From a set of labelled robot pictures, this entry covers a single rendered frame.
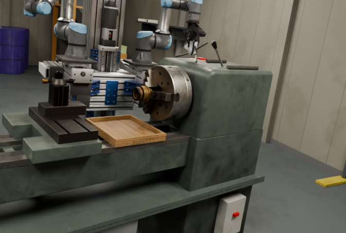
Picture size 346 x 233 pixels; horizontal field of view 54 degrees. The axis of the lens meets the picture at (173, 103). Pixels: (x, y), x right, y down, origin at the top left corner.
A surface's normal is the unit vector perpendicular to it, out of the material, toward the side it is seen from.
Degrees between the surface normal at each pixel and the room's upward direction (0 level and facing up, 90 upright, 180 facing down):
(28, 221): 0
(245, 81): 90
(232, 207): 90
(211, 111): 90
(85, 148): 90
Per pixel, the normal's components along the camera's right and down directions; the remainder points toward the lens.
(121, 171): 0.61, 0.26
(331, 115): -0.86, 0.00
